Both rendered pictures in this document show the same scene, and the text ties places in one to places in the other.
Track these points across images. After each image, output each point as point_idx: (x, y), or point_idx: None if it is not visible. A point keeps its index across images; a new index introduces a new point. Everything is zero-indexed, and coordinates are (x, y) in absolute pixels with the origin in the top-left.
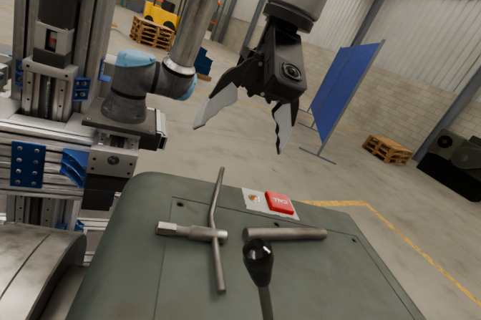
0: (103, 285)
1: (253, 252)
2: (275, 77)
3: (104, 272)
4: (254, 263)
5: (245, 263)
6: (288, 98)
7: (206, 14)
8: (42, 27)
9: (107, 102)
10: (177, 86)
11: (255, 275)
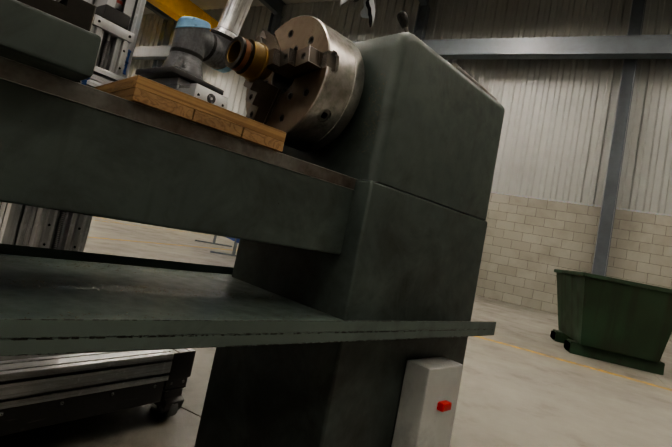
0: None
1: (402, 11)
2: None
3: None
4: (404, 13)
5: (401, 16)
6: None
7: None
8: None
9: (176, 60)
10: None
11: (405, 19)
